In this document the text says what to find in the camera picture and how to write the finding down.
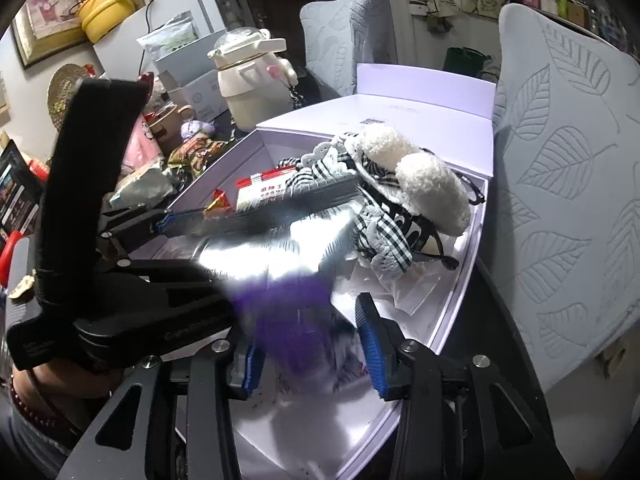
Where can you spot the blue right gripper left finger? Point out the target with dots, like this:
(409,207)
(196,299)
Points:
(245,370)

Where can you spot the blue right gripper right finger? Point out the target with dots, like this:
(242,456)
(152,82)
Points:
(379,338)

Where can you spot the purple silver snack packet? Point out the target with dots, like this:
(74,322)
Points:
(281,284)

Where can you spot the red cartoon snack packet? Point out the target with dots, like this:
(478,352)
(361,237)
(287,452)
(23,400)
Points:
(218,206)

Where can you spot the checkered plush doll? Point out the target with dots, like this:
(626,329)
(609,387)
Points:
(411,198)

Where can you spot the red white snack bar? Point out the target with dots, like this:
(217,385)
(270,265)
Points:
(262,187)

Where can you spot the clear plastic pouch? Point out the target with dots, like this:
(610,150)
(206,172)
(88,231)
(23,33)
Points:
(406,291)

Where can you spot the lavender open gift box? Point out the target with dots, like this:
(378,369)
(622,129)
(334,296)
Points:
(286,432)

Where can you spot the black printed box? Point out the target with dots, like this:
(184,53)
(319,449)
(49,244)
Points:
(20,194)

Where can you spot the pink paper cup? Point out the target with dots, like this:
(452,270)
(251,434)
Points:
(142,148)

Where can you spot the gold wrapped candy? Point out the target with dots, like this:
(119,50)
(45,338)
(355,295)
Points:
(197,153)

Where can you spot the brown ceramic mug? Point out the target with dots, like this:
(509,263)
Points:
(166,126)

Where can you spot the woven rattan fan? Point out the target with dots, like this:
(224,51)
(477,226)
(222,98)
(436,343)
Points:
(62,87)

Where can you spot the white carton with bottles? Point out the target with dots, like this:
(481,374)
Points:
(190,77)

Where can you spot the white refrigerator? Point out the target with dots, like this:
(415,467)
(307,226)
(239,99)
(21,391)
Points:
(119,52)

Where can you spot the near light blue chair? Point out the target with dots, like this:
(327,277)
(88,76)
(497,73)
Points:
(562,235)

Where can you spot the light blue chair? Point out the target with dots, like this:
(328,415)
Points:
(341,34)
(562,235)

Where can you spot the cream ceramic teapot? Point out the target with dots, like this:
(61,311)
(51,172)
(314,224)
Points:
(255,81)

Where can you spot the green white pouch bag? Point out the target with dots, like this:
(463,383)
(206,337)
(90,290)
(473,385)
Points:
(177,33)

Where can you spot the framed floral picture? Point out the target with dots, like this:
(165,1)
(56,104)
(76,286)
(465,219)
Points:
(42,28)

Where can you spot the yellow enamel pot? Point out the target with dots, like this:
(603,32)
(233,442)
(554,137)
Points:
(99,17)

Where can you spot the far light blue chair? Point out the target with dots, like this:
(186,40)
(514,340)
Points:
(341,34)

